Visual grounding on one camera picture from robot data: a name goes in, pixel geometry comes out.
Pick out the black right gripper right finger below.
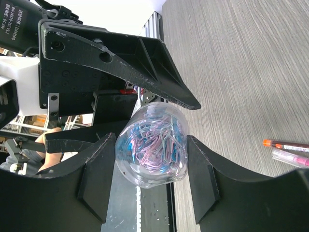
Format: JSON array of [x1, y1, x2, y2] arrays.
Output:
[[187, 135, 309, 232]]

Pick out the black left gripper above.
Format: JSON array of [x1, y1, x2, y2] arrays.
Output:
[[39, 19, 201, 153]]

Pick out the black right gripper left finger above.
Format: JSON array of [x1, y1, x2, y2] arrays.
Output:
[[0, 134, 116, 232]]

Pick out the clear jar of paper clips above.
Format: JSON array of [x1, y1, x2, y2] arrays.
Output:
[[115, 102, 189, 189]]

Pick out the orange capped pen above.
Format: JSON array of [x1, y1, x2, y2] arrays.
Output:
[[263, 139, 309, 153]]

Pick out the person hand in background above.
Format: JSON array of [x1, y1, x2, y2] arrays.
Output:
[[35, 128, 62, 171]]

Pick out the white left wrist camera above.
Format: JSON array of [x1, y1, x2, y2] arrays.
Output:
[[0, 56, 46, 128]]

